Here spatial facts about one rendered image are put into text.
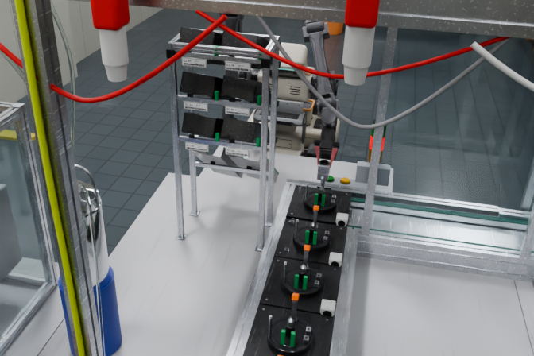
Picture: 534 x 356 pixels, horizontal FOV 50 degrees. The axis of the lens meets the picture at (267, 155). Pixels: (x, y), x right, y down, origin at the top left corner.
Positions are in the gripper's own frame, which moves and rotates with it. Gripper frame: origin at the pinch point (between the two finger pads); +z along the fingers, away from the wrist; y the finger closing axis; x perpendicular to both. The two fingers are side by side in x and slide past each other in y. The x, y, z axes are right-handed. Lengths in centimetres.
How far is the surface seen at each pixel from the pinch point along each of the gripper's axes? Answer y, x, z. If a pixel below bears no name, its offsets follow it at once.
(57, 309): -80, -35, 66
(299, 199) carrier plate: -8.9, 11.9, 13.4
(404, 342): 34, -28, 59
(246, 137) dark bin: -27.6, -24.0, -2.4
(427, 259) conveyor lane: 43, 2, 31
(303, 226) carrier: -4.7, -2.6, 25.0
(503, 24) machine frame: 31, -139, -2
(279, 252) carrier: -10.9, -16.5, 36.2
